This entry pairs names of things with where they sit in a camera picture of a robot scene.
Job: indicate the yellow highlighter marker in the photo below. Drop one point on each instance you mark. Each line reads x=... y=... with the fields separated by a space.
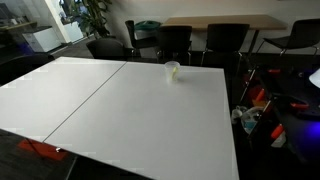
x=174 y=71

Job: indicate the clear plastic measuring cup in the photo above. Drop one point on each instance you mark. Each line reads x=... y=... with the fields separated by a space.
x=170 y=66

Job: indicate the black chair with square back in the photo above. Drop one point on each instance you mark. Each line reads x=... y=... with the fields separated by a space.
x=174 y=38

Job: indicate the black chair with slim back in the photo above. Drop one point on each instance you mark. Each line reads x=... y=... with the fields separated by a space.
x=130 y=31

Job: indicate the green bag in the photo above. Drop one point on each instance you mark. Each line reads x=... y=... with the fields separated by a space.
x=147 y=25

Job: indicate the black rounded armchair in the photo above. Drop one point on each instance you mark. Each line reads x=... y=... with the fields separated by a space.
x=106 y=48

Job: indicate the black chair with wide back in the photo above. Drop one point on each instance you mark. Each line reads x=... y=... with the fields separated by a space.
x=226 y=36

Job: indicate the wooden top table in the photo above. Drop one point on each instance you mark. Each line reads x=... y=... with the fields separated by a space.
x=223 y=21

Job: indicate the clear plastic tub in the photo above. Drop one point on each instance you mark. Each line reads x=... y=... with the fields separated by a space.
x=251 y=120

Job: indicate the green potted plant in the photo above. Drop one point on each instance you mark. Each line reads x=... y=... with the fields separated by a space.
x=95 y=16

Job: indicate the white low cabinet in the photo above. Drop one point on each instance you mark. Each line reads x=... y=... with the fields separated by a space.
x=43 y=39

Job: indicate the orange tape patch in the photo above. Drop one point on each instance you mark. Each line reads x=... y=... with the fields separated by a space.
x=40 y=148

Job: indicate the black low lounge chair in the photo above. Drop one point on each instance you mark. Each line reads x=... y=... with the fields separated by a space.
x=20 y=66

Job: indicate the black chair with curved shell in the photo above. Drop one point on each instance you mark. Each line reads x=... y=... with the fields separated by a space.
x=301 y=33

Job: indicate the white lamp shade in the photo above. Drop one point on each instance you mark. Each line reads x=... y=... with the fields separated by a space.
x=315 y=79

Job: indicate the small shiny metal bracket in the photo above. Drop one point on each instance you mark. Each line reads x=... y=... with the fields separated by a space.
x=59 y=149

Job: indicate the wooden wall shelf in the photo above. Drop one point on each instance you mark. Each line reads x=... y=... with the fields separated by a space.
x=18 y=26

